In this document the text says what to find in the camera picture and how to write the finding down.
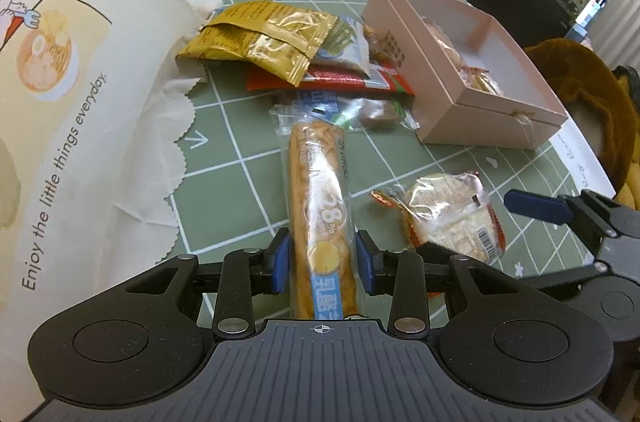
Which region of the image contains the clear snack packet blue label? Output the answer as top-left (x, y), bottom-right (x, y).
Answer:
top-left (272, 88), bottom-right (418, 133)

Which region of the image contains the cream printed paper bag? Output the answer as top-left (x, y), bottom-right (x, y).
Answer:
top-left (0, 0), bottom-right (224, 403)

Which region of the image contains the green grid tablecloth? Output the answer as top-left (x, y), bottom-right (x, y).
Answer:
top-left (130, 0), bottom-right (617, 328)

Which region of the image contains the long bread stick packet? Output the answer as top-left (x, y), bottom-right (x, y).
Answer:
top-left (270, 102), bottom-right (362, 320)

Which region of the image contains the pink cardboard box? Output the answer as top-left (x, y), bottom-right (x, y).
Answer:
top-left (361, 0), bottom-right (568, 150)

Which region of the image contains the clear pastry packet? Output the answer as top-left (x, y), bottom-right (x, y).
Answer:
top-left (424, 20), bottom-right (472, 74)
top-left (459, 66), bottom-right (505, 97)

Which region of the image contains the yellow snack packet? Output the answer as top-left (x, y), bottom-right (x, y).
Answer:
top-left (175, 25), bottom-right (262, 64)
top-left (206, 1), bottom-right (342, 86)

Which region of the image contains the brown plush toy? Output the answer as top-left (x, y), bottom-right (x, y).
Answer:
top-left (522, 40), bottom-right (640, 204)

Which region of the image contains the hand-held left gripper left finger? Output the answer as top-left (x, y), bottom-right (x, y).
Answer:
top-left (125, 229), bottom-right (292, 338)

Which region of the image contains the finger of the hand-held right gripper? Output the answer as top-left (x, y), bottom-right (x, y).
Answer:
top-left (504, 189), bottom-right (640, 263)
top-left (522, 263), bottom-right (608, 298)

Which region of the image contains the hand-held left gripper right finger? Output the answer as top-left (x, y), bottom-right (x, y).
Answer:
top-left (354, 229), bottom-right (523, 339)

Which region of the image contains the long red snack packet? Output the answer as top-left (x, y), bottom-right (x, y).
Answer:
top-left (245, 63), bottom-right (416, 99)

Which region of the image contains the blue and white snack packet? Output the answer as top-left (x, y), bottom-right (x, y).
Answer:
top-left (309, 15), bottom-right (387, 79)

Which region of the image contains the rice cracker packet orange edge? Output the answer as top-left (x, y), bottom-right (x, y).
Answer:
top-left (370, 172), bottom-right (507, 264)

